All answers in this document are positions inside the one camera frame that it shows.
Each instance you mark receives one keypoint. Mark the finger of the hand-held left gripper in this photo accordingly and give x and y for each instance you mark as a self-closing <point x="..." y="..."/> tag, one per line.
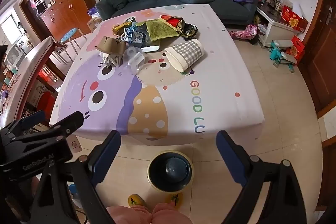
<point x="30" y="119"/>
<point x="65" y="123"/>

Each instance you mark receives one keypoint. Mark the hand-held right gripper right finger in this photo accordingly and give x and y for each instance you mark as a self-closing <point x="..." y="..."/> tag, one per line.
<point x="228" y="153"/>

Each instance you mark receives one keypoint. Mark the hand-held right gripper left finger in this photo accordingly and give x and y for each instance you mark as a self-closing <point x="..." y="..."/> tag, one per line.
<point x="105" y="155"/>

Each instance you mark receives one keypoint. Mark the yellow waste bin black liner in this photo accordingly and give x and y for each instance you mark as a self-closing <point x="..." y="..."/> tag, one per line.
<point x="157" y="171"/>

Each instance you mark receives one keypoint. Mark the yellow-green packet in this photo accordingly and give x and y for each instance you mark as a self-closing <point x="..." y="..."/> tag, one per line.
<point x="160" y="29"/>

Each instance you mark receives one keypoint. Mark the red bag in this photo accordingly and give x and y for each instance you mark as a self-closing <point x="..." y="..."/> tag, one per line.
<point x="47" y="101"/>

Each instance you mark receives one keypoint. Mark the red wooden dining table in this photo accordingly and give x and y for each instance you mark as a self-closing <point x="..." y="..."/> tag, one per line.
<point x="26" y="77"/>

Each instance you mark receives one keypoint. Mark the yellow slipper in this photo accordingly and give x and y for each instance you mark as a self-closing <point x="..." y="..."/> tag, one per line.
<point x="136" y="200"/>
<point x="174" y="199"/>

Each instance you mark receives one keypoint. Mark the white appliance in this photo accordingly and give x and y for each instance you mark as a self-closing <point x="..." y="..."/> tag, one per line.
<point x="14" y="55"/>

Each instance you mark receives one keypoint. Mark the cartoon tablecloth table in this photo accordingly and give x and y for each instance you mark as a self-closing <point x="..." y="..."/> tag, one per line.
<point x="210" y="82"/>

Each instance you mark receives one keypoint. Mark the crumpled white tissue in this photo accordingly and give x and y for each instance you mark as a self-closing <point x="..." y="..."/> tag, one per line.
<point x="111" y="60"/>

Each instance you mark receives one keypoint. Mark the person's pink pants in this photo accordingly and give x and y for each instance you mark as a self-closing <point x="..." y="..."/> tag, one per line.
<point x="170" y="216"/>

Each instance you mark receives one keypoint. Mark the blue round stool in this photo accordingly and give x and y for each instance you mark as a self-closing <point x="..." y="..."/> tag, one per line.
<point x="71" y="34"/>

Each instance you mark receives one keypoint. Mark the brown paper bag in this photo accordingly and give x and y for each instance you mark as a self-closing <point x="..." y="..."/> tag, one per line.
<point x="110" y="45"/>

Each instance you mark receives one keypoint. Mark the clear plastic cup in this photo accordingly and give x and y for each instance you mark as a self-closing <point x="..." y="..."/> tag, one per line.
<point x="132" y="57"/>

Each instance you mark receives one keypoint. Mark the cardboard box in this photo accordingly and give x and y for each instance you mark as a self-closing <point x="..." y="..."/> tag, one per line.
<point x="93" y="24"/>

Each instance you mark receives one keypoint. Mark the grey checkered paper cup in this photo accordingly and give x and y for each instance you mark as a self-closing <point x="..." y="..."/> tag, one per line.
<point x="186" y="52"/>

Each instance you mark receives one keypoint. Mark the blue tissue pack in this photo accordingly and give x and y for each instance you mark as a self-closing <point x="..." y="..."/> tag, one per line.
<point x="92" y="12"/>

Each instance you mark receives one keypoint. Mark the teal ride-on toy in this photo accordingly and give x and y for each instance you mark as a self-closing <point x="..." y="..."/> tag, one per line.
<point x="282" y="52"/>

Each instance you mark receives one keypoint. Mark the pink backpack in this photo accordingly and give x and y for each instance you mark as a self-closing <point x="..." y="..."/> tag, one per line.
<point x="245" y="32"/>

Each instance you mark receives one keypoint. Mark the red gift box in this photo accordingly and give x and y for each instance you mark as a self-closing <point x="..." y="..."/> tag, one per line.
<point x="298" y="47"/>
<point x="294" y="18"/>

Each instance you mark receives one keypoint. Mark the black gold packet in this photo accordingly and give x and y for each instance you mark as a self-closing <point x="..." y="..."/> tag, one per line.
<point x="189" y="31"/>

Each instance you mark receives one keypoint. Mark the white low cabinet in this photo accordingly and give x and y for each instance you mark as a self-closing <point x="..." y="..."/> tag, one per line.
<point x="275" y="26"/>

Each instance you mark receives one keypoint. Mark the brown wooden door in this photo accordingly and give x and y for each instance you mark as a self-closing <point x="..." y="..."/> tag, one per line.
<point x="325" y="56"/>

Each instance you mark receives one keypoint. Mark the red snack packet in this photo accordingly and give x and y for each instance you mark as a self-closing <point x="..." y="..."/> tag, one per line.
<point x="173" y="21"/>

